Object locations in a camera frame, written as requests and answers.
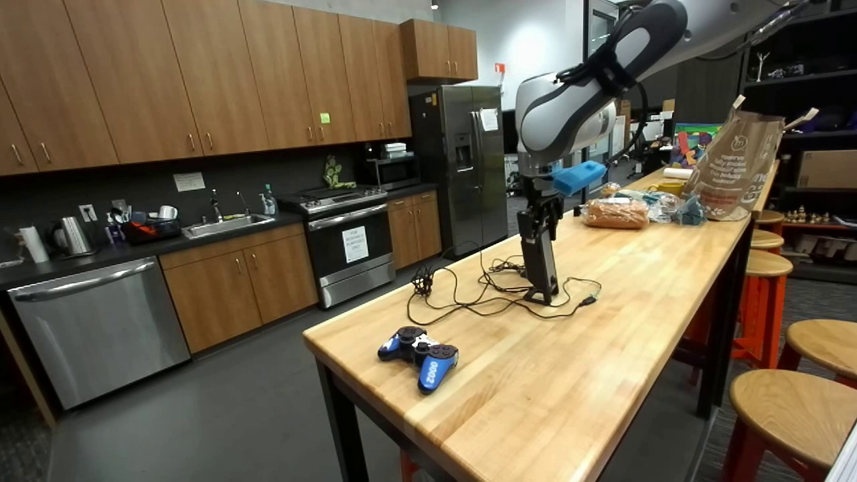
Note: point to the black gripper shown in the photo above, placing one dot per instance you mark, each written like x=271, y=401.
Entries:
x=540, y=191

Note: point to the bagged hot dog buns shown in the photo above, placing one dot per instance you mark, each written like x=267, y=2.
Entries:
x=618, y=216

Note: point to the stainless steel refrigerator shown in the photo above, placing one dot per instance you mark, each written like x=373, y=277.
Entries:
x=465, y=169

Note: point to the white paper on refrigerator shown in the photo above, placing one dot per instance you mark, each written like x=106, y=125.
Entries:
x=488, y=119

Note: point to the narrow brown base cabinet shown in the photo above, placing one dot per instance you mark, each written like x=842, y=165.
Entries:
x=414, y=230

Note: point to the crumpled small plastic bags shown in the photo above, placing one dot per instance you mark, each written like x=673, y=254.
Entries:
x=675, y=210

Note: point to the yellow package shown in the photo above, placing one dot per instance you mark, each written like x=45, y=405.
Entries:
x=675, y=184

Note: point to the black microwave oven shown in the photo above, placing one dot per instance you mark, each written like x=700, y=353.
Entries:
x=392, y=169

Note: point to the white stack on microwave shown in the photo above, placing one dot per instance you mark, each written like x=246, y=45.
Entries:
x=397, y=152

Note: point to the colourful green picture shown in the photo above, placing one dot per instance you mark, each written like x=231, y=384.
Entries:
x=698, y=143

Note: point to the blue and black game controller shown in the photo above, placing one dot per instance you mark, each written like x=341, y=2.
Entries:
x=430, y=361

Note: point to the white paper on oven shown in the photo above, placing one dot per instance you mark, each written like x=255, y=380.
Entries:
x=355, y=246

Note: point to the stainless steel oven range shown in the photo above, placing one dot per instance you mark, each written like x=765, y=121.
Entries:
x=350, y=251

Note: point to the large clear plastic bag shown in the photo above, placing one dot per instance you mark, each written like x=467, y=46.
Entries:
x=737, y=165

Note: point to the small brown cabinet over refrigerator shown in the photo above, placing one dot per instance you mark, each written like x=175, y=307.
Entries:
x=437, y=53

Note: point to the small green plant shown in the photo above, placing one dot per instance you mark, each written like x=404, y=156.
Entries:
x=337, y=176

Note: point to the round wooden stool orange legs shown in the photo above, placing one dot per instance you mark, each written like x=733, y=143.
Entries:
x=768, y=297
x=771, y=219
x=793, y=416
x=827, y=343
x=768, y=239

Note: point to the green sticky note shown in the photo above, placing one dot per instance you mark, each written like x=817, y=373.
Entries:
x=326, y=119

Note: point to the clear soap bottle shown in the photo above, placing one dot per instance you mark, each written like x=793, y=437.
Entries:
x=270, y=203

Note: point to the brown cardboard box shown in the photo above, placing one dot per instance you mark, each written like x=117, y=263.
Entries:
x=828, y=169

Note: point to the black storage shelf unit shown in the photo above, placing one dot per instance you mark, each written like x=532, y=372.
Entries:
x=817, y=89

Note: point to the wide brown base cabinet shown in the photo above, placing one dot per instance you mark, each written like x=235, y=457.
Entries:
x=238, y=285

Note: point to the kitchen sink with faucet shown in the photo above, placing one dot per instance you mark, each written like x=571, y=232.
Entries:
x=230, y=226

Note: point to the red and black dish rack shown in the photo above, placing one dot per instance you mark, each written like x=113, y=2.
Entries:
x=143, y=232

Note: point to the stainless steel dishwasher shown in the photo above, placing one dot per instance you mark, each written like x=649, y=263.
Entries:
x=98, y=335

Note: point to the silver electric kettle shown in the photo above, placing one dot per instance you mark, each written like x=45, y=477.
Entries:
x=74, y=238

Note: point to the white paper towel roll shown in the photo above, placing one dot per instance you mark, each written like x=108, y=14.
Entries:
x=34, y=246

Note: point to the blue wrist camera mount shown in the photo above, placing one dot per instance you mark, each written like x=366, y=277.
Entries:
x=579, y=179

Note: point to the black metal table frame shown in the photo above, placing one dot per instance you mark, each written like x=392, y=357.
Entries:
x=345, y=418

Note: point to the white wall outlet plate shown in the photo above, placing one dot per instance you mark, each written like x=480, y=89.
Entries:
x=188, y=181

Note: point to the brown wooden wall cabinets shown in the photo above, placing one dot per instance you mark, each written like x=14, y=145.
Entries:
x=179, y=82

